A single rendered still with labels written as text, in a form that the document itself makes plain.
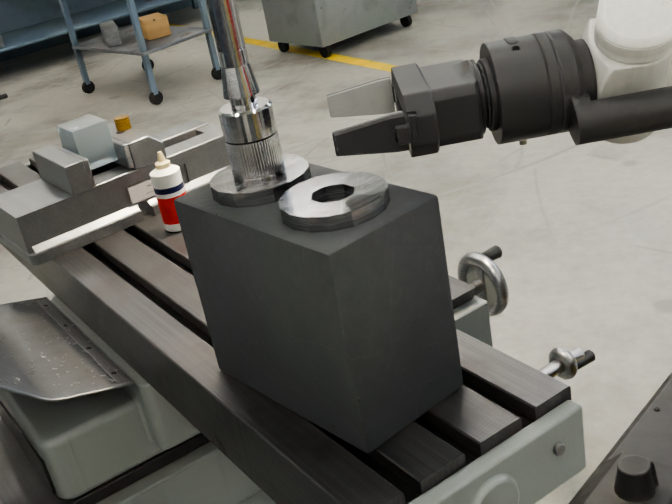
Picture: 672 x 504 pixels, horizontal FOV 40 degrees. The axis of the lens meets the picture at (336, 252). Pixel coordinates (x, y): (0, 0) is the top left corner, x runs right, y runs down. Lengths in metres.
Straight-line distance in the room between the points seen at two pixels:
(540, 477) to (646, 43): 0.37
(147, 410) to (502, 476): 0.49
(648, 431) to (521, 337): 1.32
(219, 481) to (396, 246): 0.59
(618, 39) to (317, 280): 0.31
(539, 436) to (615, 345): 1.74
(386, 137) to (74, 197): 0.64
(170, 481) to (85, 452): 0.12
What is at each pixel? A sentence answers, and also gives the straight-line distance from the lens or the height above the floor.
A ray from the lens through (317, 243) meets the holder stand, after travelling 0.70.
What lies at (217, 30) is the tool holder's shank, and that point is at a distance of 0.78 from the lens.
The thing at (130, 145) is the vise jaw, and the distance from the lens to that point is 1.32.
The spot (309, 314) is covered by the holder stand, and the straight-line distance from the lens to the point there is 0.74.
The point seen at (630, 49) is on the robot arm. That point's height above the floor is 1.17.
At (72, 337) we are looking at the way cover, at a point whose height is 0.83.
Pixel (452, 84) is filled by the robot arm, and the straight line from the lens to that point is 0.78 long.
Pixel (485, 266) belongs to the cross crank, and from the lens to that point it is 1.57.
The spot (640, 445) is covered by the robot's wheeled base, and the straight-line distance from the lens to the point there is 1.26.
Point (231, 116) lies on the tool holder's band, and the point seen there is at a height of 1.16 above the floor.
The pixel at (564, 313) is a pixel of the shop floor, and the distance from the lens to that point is 2.67.
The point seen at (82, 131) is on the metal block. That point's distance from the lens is 1.32.
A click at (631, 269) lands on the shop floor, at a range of 2.88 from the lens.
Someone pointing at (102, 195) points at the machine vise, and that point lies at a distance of 1.32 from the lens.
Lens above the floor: 1.38
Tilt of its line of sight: 26 degrees down
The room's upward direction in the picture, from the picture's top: 11 degrees counter-clockwise
